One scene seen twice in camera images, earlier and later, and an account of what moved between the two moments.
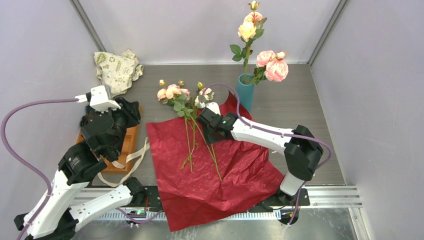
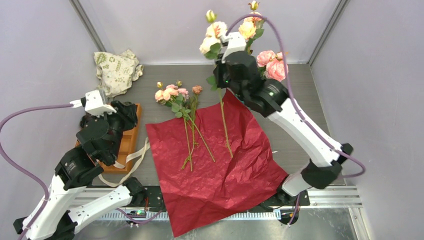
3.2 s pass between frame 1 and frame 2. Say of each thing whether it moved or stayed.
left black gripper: stayed
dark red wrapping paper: stayed
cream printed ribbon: stayed
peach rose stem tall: stayed
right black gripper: moved
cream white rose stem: moved
